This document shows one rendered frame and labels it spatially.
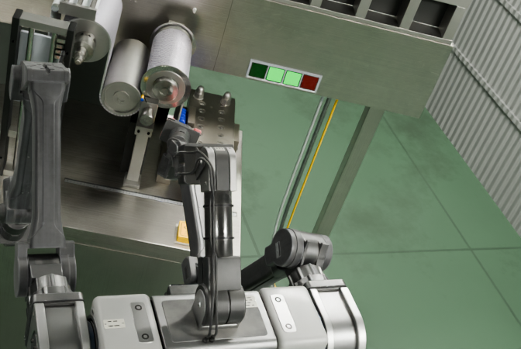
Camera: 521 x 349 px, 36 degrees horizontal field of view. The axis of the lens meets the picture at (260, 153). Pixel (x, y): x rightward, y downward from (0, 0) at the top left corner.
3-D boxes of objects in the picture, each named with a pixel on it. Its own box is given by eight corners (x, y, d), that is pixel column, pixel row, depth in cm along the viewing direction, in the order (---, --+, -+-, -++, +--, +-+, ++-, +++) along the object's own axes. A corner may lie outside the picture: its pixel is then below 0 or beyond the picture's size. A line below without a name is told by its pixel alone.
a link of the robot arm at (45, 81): (19, 47, 146) (76, 51, 150) (11, 63, 158) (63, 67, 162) (18, 299, 141) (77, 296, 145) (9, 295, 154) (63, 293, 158)
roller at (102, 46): (56, 56, 233) (63, 13, 225) (72, 15, 253) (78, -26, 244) (105, 67, 235) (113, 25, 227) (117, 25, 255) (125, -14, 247)
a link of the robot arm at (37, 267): (32, 285, 139) (64, 283, 141) (27, 241, 146) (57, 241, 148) (26, 319, 144) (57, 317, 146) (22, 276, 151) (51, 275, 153)
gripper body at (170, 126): (191, 152, 234) (190, 158, 227) (159, 137, 233) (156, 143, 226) (201, 132, 233) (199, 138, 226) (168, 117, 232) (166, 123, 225)
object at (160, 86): (146, 88, 236) (167, 75, 233) (147, 84, 237) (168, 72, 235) (162, 105, 239) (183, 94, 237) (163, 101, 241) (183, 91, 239)
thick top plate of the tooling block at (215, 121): (178, 173, 253) (182, 158, 250) (187, 102, 285) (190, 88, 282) (228, 184, 256) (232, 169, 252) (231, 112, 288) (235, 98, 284)
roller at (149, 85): (142, 99, 240) (150, 67, 233) (151, 55, 261) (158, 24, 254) (181, 108, 242) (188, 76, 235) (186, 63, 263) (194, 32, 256)
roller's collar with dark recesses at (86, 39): (68, 58, 226) (71, 39, 223) (72, 47, 231) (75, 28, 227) (91, 63, 227) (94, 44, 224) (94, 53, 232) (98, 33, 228)
